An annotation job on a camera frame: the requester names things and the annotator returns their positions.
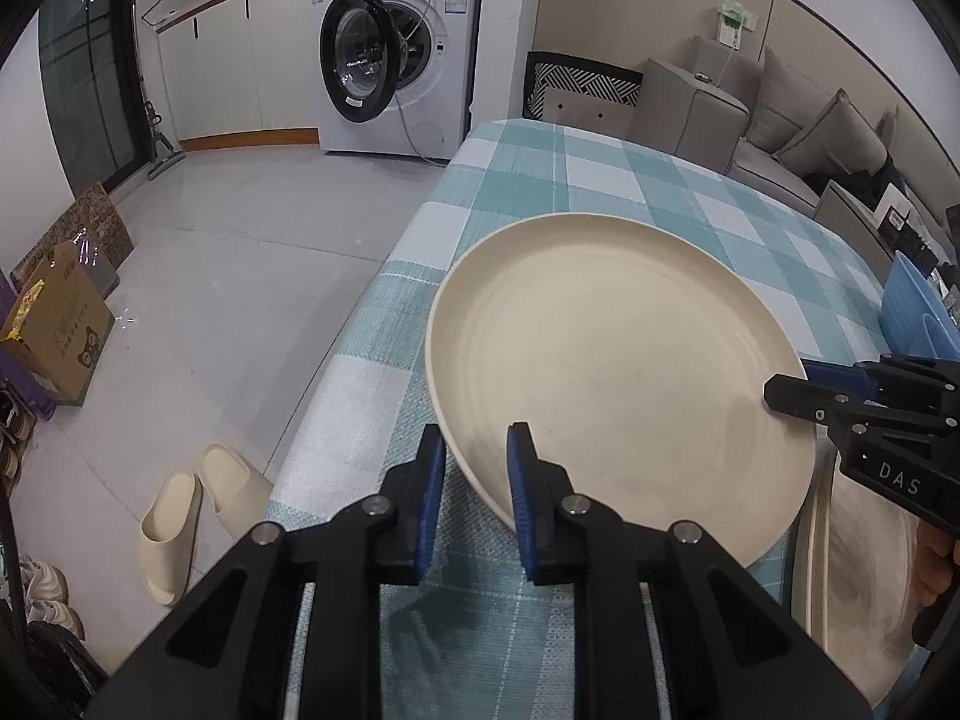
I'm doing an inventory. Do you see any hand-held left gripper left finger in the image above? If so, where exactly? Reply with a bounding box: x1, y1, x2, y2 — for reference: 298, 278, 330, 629
82, 424, 449, 720

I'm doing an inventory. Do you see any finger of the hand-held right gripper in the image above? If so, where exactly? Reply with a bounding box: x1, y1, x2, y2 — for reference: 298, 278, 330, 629
765, 373, 852, 427
805, 358, 893, 391

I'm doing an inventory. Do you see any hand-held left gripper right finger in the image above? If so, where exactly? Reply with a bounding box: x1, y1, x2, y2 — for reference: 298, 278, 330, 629
506, 422, 875, 720

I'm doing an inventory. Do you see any cream round plate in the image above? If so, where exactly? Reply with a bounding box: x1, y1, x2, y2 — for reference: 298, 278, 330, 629
795, 457, 927, 661
425, 212, 818, 572

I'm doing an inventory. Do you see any person's right hand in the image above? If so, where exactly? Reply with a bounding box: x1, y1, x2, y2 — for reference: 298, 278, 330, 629
913, 517, 960, 608

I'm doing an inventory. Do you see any black box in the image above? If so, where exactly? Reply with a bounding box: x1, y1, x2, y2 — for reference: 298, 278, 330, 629
874, 184, 946, 271

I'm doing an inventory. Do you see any cream slipper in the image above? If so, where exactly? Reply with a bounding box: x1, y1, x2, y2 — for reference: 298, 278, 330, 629
196, 442, 275, 533
137, 469, 203, 607

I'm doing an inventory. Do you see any grey pillow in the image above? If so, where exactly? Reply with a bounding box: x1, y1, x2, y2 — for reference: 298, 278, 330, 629
776, 88, 897, 185
746, 45, 833, 155

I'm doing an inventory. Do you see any grey sofa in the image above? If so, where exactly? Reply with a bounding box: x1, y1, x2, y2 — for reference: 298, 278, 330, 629
630, 34, 901, 211

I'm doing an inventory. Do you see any teal checked tablecloth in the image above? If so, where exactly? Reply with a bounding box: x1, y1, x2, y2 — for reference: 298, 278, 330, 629
266, 118, 890, 720

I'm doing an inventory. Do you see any black white patterned stool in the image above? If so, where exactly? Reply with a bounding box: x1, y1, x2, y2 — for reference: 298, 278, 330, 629
523, 51, 644, 142

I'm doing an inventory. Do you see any white sneaker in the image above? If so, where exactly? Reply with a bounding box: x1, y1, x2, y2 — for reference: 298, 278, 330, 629
19, 555, 83, 623

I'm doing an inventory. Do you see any cardboard box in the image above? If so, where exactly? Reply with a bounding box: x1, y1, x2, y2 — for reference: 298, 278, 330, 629
0, 240, 117, 402

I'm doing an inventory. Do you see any brown patterned board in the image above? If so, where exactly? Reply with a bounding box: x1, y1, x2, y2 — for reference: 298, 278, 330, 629
11, 181, 134, 286

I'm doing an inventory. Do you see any white washing machine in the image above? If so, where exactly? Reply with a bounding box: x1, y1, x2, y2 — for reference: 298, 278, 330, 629
309, 0, 485, 160

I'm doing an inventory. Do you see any grey stick vacuum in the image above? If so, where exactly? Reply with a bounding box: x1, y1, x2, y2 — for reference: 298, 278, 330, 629
131, 0, 185, 181

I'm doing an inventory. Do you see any white counter cabinet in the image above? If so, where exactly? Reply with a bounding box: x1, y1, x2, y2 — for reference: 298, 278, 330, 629
154, 0, 323, 151

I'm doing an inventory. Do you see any dark glass door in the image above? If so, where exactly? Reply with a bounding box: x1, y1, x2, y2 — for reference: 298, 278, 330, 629
37, 0, 143, 196

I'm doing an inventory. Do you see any white wall device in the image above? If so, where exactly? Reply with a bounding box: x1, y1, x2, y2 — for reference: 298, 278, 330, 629
712, 1, 755, 50

